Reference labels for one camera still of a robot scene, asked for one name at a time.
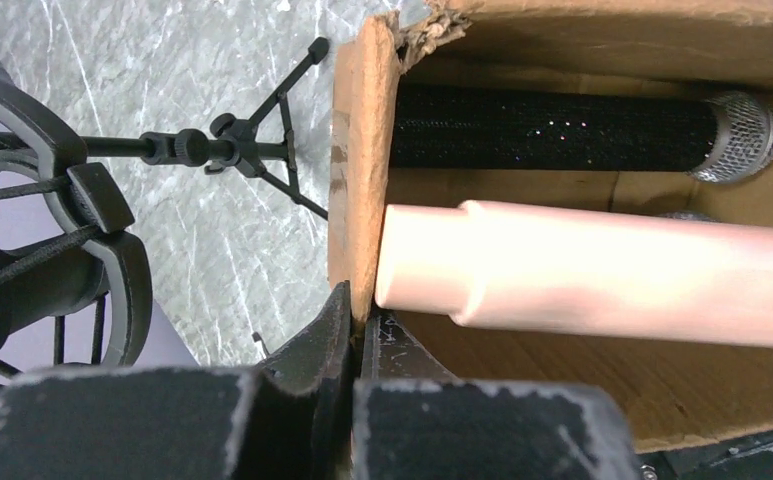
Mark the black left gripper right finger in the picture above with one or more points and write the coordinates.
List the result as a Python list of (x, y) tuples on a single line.
[(414, 419)]

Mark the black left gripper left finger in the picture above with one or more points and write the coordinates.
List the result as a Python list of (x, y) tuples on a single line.
[(286, 417)]

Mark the black glitter microphone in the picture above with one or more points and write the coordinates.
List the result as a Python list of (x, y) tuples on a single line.
[(725, 139)]

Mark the purple glitter microphone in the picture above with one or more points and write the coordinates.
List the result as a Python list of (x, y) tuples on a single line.
[(688, 216)]

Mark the pink peach microphone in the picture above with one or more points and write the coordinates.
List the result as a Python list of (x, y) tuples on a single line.
[(493, 265)]

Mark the black tripod shock-mount stand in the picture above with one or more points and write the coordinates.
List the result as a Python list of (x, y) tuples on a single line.
[(95, 261)]

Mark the brown cardboard box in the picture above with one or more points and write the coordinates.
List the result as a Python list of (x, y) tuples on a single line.
[(673, 394)]

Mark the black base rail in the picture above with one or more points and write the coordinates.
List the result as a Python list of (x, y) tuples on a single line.
[(749, 457)]

